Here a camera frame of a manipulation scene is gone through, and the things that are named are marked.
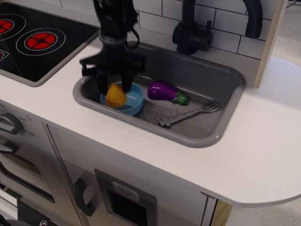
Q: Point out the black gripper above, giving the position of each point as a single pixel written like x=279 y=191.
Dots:
x=114 y=58

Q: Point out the yellow toy corn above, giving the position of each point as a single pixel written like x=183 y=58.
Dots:
x=116 y=97

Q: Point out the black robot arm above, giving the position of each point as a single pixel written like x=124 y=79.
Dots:
x=116 y=18

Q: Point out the light blue bowl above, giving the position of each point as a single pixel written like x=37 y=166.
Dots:
x=134 y=103

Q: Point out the grey sink basin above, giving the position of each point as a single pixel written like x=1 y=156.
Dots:
x=200 y=80

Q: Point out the purple toy eggplant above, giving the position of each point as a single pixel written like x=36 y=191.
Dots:
x=158 y=90

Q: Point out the black faucet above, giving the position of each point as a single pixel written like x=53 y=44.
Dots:
x=189 y=37

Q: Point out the black toy stovetop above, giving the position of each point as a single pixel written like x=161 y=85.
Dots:
x=34 y=45

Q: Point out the grey toy fork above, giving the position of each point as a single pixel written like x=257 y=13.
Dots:
x=209 y=107

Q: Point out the grey oven knob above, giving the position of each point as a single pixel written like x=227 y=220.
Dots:
x=10 y=124

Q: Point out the grey dispenser panel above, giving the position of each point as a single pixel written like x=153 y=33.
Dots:
x=127 y=202

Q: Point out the light wooden side panel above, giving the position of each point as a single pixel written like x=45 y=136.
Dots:
x=276 y=21

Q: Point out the dark grey cabinet handle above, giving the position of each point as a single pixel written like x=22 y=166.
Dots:
x=79 y=189

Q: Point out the grey oven door handle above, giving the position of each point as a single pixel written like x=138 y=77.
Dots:
x=8 y=147

